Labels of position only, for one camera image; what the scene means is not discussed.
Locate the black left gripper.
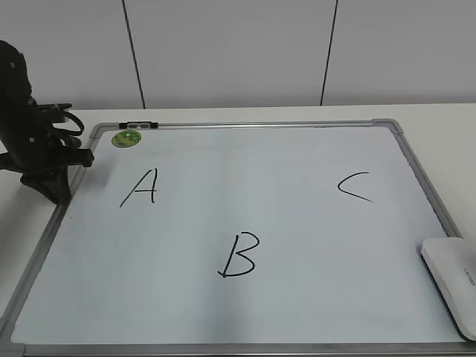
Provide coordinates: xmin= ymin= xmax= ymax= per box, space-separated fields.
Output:
xmin=1 ymin=147 xmax=94 ymax=205

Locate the white board eraser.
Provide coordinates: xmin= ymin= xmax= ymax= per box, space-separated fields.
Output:
xmin=420 ymin=237 xmax=475 ymax=341

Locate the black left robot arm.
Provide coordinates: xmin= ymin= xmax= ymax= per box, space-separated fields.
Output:
xmin=1 ymin=40 xmax=94 ymax=205

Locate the green round magnet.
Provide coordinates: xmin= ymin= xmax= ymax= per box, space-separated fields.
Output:
xmin=111 ymin=129 xmax=142 ymax=148

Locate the black marker clip holder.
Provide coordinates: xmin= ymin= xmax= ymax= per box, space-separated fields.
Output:
xmin=118 ymin=121 xmax=158 ymax=130

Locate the grey framed whiteboard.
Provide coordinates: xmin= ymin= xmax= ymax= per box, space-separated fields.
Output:
xmin=1 ymin=119 xmax=475 ymax=356

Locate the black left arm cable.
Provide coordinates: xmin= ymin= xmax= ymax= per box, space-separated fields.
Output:
xmin=28 ymin=103 xmax=85 ymax=149

